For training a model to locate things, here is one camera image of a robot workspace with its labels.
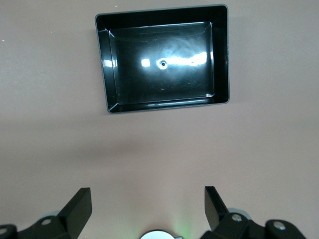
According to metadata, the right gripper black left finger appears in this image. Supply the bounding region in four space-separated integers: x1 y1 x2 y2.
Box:
0 187 93 239

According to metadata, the black plastic box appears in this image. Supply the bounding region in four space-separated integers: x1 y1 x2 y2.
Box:
94 3 230 114

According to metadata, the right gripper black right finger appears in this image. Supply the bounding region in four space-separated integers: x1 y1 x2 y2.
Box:
200 186 308 239

